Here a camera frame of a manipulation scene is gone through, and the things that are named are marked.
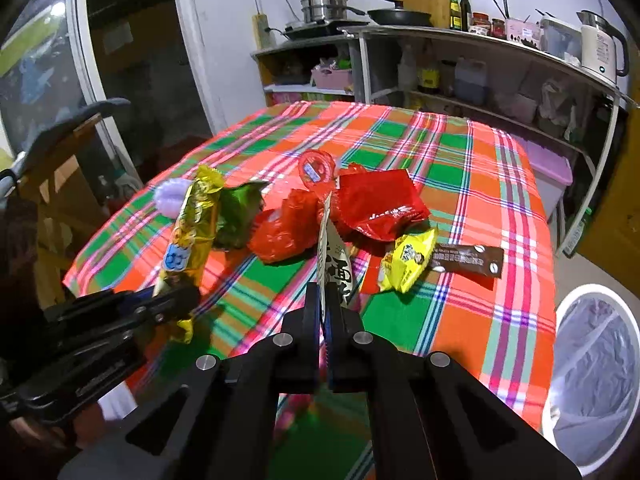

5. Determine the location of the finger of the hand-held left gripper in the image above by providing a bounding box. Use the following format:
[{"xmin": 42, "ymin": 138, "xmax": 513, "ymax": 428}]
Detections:
[
  {"xmin": 30, "ymin": 327, "xmax": 148, "ymax": 392},
  {"xmin": 42, "ymin": 282, "xmax": 202, "ymax": 334}
]

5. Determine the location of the white black printed wrapper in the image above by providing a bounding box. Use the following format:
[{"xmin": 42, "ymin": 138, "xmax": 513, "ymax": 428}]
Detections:
[{"xmin": 316, "ymin": 192, "xmax": 362, "ymax": 308}]

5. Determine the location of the purple lidded storage box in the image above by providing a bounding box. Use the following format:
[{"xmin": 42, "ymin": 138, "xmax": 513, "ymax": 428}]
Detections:
[{"xmin": 520, "ymin": 137, "xmax": 573, "ymax": 221}]

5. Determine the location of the brown sauce bottle yellow label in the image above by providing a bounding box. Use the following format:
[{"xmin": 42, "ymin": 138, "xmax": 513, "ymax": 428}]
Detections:
[{"xmin": 417, "ymin": 42, "xmax": 441, "ymax": 95}]

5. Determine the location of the green plastic bottle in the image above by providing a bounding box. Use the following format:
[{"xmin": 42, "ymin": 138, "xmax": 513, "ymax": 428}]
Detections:
[{"xmin": 560, "ymin": 205, "xmax": 596, "ymax": 257}]

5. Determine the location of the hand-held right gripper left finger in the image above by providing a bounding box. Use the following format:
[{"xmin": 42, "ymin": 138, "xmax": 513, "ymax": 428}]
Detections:
[{"xmin": 60, "ymin": 282, "xmax": 328, "ymax": 480}]

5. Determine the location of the crumpled red plastic wrapper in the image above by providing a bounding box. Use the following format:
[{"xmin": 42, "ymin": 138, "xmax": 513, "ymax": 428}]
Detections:
[{"xmin": 248, "ymin": 189, "xmax": 326, "ymax": 263}]

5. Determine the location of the white trash bin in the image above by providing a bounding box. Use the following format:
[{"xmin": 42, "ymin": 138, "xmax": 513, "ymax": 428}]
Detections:
[{"xmin": 542, "ymin": 284, "xmax": 640, "ymax": 466}]

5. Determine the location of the pink plastic tub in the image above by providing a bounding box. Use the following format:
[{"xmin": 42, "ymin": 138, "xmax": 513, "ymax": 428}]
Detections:
[{"xmin": 502, "ymin": 92, "xmax": 538, "ymax": 121}]

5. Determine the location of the translucent bin liner bag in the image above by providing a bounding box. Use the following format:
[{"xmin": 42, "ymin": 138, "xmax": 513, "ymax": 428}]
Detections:
[{"xmin": 555, "ymin": 292, "xmax": 640, "ymax": 453}]

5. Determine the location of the large white shelf unit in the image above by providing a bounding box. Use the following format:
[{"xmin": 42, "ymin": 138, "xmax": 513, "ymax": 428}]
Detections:
[{"xmin": 337, "ymin": 25, "xmax": 640, "ymax": 256}]

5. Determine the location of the small red jelly cup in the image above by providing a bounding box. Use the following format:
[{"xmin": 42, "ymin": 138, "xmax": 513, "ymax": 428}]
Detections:
[{"xmin": 298, "ymin": 149, "xmax": 341, "ymax": 193}]

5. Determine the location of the long yellow snack packet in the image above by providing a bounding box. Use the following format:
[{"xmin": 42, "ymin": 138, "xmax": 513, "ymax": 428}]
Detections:
[{"xmin": 152, "ymin": 164, "xmax": 224, "ymax": 345}]

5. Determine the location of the beige power strip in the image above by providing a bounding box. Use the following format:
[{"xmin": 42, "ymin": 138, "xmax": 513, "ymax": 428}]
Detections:
[{"xmin": 251, "ymin": 12, "xmax": 271, "ymax": 51}]

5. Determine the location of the green foil wrapper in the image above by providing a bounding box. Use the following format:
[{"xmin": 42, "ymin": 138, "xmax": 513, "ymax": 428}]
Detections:
[{"xmin": 212, "ymin": 180, "xmax": 267, "ymax": 251}]

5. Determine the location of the clear plastic container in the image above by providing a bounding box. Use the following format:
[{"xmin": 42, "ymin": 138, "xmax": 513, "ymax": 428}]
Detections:
[{"xmin": 539, "ymin": 15, "xmax": 583, "ymax": 58}]

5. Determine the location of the large red foil wrapper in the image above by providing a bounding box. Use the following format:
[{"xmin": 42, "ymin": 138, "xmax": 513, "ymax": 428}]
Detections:
[{"xmin": 332, "ymin": 161, "xmax": 431, "ymax": 243}]

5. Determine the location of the small white shelf unit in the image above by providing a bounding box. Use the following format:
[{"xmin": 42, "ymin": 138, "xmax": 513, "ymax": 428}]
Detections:
[{"xmin": 251, "ymin": 35, "xmax": 363, "ymax": 108}]

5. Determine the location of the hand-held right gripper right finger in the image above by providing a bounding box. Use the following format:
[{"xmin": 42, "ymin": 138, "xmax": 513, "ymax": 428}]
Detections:
[{"xmin": 327, "ymin": 304, "xmax": 583, "ymax": 480}]

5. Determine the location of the wooden chair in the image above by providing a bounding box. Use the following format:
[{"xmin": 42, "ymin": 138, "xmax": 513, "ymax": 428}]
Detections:
[{"xmin": 10, "ymin": 97, "xmax": 136, "ymax": 311}]

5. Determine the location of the glass sliding door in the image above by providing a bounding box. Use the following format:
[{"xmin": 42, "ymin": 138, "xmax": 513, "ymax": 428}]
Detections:
[{"xmin": 0, "ymin": 0, "xmax": 211, "ymax": 181}]

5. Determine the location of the pink plastic basket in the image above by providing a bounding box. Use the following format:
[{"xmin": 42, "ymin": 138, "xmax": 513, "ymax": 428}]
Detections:
[{"xmin": 310, "ymin": 67, "xmax": 353, "ymax": 90}]

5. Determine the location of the yellow wooden door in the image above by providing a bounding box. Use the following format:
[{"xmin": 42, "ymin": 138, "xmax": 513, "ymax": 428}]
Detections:
[{"xmin": 582, "ymin": 180, "xmax": 640, "ymax": 281}]

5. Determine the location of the steel steamer pot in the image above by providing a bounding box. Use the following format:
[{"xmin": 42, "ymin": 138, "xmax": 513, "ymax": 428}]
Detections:
[{"xmin": 300, "ymin": 0, "xmax": 366, "ymax": 23}]

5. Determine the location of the plaid tablecloth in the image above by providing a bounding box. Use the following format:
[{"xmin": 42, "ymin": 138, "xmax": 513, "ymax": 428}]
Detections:
[{"xmin": 62, "ymin": 100, "xmax": 558, "ymax": 480}]

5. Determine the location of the white plastic bottle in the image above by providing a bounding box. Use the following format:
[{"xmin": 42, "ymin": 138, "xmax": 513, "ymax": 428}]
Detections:
[{"xmin": 398, "ymin": 45, "xmax": 418, "ymax": 92}]

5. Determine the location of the brown stick packet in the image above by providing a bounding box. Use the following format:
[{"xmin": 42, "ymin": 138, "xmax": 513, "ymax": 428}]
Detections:
[{"xmin": 432, "ymin": 242, "xmax": 505, "ymax": 278}]

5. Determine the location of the pink utensil box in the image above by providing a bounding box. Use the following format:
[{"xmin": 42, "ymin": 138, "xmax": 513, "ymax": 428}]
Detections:
[{"xmin": 505, "ymin": 17, "xmax": 543, "ymax": 50}]

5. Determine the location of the white electric kettle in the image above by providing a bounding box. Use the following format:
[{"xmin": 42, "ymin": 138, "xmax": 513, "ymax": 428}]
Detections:
[{"xmin": 577, "ymin": 9, "xmax": 630, "ymax": 85}]

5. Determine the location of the crumpled plastic bag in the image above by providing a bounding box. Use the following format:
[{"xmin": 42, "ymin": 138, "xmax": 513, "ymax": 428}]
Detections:
[{"xmin": 539, "ymin": 80, "xmax": 576, "ymax": 123}]

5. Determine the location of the purple hair tie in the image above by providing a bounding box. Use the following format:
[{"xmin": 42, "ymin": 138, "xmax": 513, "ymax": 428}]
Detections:
[{"xmin": 152, "ymin": 177, "xmax": 193, "ymax": 220}]

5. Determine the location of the dark liquid jug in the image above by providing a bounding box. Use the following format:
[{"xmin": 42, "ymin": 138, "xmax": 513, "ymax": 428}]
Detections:
[{"xmin": 452, "ymin": 57, "xmax": 488, "ymax": 106}]

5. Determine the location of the small yellow snack packet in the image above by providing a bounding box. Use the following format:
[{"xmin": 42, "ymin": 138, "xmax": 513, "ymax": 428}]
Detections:
[{"xmin": 378, "ymin": 227, "xmax": 440, "ymax": 294}]

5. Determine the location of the black induction cooker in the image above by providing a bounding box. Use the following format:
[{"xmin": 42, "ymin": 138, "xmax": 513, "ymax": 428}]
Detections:
[{"xmin": 282, "ymin": 20, "xmax": 371, "ymax": 41}]

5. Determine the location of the black frying pan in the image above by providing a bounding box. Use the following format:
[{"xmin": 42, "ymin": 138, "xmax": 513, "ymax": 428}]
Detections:
[{"xmin": 367, "ymin": 0, "xmax": 433, "ymax": 27}]

